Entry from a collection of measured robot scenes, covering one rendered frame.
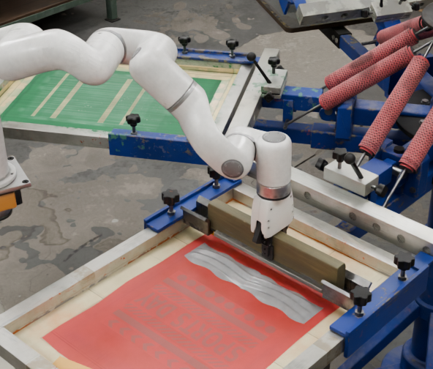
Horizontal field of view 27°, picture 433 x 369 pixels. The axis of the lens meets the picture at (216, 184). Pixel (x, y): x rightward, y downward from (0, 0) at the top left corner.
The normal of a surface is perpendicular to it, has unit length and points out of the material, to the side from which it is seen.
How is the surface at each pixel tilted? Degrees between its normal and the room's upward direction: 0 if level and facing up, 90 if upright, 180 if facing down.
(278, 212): 90
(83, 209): 0
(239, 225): 90
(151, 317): 0
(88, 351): 0
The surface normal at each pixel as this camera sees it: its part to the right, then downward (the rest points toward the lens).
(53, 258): -0.01, -0.84
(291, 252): -0.69, 0.40
